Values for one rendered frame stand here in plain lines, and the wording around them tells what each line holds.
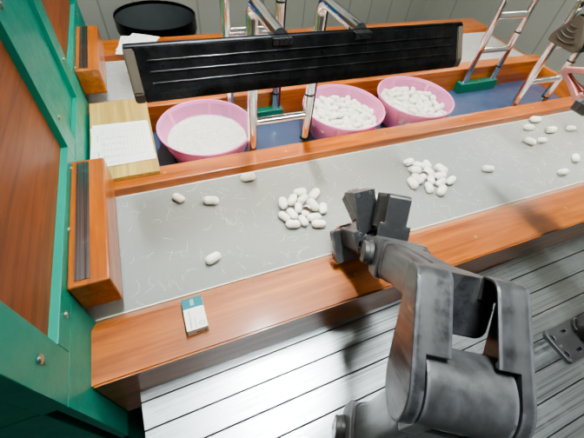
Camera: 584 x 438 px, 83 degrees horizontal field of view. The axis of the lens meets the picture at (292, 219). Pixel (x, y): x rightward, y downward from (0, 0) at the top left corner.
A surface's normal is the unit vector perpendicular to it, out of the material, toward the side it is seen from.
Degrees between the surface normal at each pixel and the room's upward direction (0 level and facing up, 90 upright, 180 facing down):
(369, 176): 0
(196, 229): 0
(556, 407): 0
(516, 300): 19
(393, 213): 44
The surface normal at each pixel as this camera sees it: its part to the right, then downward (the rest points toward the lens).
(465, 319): -0.07, 0.07
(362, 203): 0.34, 0.13
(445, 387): 0.04, -0.41
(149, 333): 0.08, -0.64
